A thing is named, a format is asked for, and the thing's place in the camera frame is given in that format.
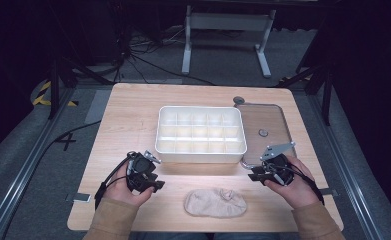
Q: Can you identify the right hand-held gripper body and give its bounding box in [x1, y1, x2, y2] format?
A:
[260, 141, 297, 187]

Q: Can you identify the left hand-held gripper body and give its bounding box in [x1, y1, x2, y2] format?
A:
[126, 149, 163, 194]

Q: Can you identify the beige sock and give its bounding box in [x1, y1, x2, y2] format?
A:
[183, 188, 248, 219]

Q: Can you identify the white divided storage box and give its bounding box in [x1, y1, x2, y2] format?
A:
[154, 105, 248, 164]

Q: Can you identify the person's left hand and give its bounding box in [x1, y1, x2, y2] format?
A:
[102, 168, 156, 208]

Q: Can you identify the person's right hand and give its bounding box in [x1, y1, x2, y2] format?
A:
[264, 154, 321, 211]

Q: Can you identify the clear plastic lid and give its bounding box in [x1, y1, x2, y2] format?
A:
[234, 102, 298, 170]

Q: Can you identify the grey tape strip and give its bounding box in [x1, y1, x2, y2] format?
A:
[317, 187, 340, 198]
[65, 192, 93, 204]

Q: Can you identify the black tripod stand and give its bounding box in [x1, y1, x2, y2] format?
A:
[47, 55, 115, 120]
[276, 62, 335, 127]

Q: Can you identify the yellow and black tape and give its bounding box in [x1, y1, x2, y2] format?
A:
[31, 80, 80, 108]

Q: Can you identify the white metal stand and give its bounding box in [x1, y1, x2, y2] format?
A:
[181, 4, 278, 79]

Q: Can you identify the right hand-held gripper cable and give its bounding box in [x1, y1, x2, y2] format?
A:
[282, 162, 326, 205]

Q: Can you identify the hand-held gripper cable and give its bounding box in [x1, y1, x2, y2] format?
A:
[94, 155, 135, 210]
[282, 162, 326, 205]

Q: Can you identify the left hand-held gripper cable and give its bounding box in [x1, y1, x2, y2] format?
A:
[94, 155, 135, 210]

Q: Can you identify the aluminium floor rail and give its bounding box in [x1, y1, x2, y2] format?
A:
[0, 87, 78, 240]
[306, 94, 386, 240]

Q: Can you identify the black floor cable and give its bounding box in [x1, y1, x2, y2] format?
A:
[116, 26, 217, 87]
[2, 119, 103, 240]

